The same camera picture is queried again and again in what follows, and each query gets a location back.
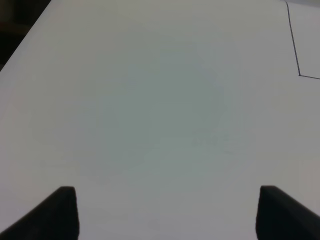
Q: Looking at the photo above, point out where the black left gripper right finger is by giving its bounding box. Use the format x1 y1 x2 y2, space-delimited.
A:
255 185 320 240

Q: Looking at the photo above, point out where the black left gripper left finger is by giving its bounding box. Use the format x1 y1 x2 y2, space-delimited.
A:
0 186 80 240

